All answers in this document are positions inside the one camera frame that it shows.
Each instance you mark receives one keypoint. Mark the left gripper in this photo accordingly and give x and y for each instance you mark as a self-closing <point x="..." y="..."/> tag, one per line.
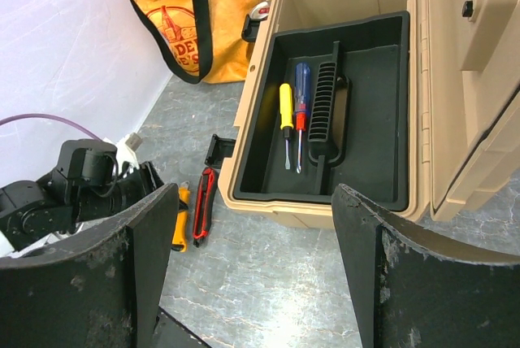
<point x="134" y="186"/>

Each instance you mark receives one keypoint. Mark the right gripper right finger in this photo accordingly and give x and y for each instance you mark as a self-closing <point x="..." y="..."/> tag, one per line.
<point x="412" y="287"/>

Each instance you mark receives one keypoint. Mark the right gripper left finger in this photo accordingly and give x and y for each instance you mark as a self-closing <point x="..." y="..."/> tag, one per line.
<point x="98" y="288"/>

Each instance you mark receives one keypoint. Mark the yellow handle screwdriver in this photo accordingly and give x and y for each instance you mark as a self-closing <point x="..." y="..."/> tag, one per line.
<point x="286" y="118"/>

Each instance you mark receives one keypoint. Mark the black tool tray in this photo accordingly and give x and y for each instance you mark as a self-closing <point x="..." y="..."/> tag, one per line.
<point x="371" y="134"/>

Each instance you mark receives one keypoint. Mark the blue handle screwdriver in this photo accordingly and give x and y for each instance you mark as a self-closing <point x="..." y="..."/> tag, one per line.
<point x="301" y="99"/>

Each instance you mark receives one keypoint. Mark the tan plastic tool box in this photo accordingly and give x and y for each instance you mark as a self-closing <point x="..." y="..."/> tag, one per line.
<point x="413" y="103"/>

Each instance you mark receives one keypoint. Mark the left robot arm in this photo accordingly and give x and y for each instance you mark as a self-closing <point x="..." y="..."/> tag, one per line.
<point x="86" y="184"/>

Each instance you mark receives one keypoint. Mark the yellow utility knife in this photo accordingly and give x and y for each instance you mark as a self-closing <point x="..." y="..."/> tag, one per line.
<point x="179" y="241"/>

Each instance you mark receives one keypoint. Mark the yellow tote bag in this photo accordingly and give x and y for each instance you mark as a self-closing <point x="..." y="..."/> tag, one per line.
<point x="199" y="40"/>

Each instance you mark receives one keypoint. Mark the energy drink can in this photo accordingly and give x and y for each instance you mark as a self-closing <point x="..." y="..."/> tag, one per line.
<point x="261" y="11"/>

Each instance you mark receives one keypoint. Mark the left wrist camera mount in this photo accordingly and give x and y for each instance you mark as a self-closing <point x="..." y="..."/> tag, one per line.
<point x="126" y="155"/>

